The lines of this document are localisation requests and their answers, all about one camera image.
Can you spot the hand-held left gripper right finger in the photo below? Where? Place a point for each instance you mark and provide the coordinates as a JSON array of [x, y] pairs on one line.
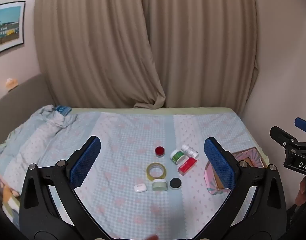
[[220, 165]]

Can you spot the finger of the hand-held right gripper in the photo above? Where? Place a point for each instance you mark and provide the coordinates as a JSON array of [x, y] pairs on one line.
[[283, 135], [303, 123]]

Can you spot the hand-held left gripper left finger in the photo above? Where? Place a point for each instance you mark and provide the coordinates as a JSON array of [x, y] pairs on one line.
[[86, 163]]

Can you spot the pink cardboard box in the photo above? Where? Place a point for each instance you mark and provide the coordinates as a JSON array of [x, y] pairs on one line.
[[250, 156]]

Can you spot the red box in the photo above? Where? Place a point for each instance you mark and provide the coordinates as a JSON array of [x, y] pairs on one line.
[[187, 166]]

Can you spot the green jar with white lid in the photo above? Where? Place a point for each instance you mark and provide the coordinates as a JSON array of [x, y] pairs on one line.
[[177, 157]]

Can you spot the black lid jar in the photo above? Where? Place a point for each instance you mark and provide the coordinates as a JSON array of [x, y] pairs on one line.
[[175, 183]]

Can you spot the white earbuds case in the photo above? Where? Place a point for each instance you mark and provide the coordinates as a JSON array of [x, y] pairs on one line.
[[139, 188]]

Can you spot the clear tape roll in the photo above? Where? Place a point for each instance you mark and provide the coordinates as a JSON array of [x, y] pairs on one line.
[[149, 172]]

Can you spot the pale green jar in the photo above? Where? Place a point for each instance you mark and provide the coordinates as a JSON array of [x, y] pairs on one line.
[[159, 185]]

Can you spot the person's right hand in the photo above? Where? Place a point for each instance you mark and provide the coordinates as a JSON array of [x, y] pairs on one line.
[[301, 191]]

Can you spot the white bottle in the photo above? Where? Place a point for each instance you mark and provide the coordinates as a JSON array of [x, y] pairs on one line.
[[190, 151]]

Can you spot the blue packet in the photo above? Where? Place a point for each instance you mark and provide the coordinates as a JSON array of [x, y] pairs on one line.
[[61, 110]]

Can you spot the red round lid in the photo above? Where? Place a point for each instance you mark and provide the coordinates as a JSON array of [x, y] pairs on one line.
[[160, 151]]

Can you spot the pale green bed sheet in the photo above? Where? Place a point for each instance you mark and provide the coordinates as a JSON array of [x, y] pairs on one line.
[[143, 110]]

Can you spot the colourful printed cloth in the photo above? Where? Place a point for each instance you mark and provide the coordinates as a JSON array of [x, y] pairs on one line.
[[9, 197]]

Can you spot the taupe sofa backrest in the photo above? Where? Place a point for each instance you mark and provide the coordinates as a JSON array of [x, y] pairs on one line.
[[20, 97]]

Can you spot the wall poster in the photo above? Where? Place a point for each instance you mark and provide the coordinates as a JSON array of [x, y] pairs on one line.
[[7, 27]]

